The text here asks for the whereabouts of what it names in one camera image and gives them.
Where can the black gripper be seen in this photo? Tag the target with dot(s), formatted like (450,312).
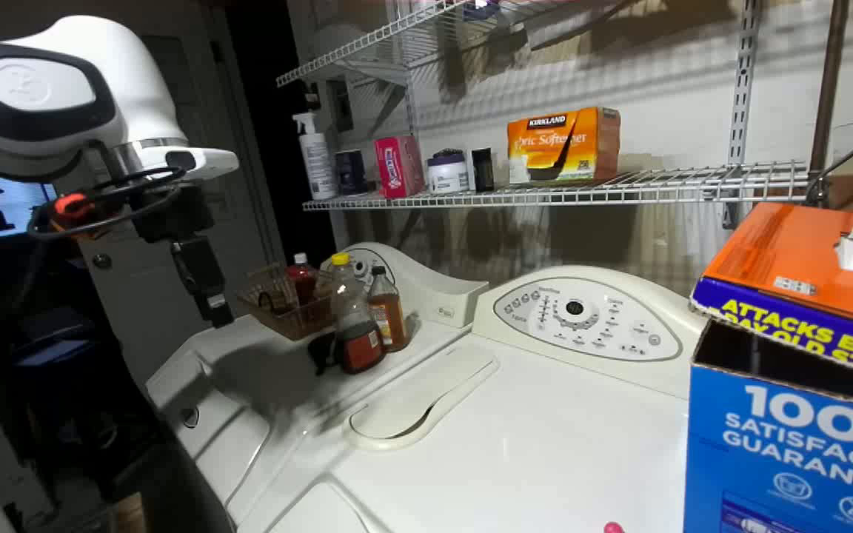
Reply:
(173,210)

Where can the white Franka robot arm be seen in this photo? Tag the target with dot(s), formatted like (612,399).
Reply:
(103,59)

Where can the brown wicker basket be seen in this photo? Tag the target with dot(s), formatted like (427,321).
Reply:
(281,312)

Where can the white dryer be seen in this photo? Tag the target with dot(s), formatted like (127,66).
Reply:
(239,359)

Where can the black small cup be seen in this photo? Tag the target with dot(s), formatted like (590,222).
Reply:
(325,352)

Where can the yellow cap plastic bottle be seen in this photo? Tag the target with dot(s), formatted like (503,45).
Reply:
(353,313)

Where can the white spray bottle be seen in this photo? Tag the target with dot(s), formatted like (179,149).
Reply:
(316,162)

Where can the dark small jar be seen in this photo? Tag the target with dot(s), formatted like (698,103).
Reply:
(350,171)

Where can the amber glass bottle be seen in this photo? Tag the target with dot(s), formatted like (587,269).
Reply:
(390,313)

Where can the pink box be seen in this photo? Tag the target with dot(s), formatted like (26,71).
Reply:
(399,167)

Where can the white jar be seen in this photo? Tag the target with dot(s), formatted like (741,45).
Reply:
(450,174)

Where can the black small container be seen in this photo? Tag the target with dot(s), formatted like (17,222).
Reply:
(485,170)

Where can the black washer dial knob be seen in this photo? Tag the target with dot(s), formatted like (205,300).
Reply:
(577,305)

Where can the white washing machine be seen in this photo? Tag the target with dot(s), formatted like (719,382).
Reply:
(547,444)

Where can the orange Kirkland box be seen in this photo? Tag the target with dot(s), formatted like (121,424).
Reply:
(565,146)

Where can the oval washer control panel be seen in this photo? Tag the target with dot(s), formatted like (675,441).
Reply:
(599,328)

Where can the small pink object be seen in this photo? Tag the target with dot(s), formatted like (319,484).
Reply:
(614,527)

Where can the blue orange detergent box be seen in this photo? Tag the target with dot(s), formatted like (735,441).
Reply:
(784,433)

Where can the brown vertical pole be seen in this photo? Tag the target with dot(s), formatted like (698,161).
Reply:
(829,97)

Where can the white slotted shelf rail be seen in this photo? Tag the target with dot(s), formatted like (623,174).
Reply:
(746,88)

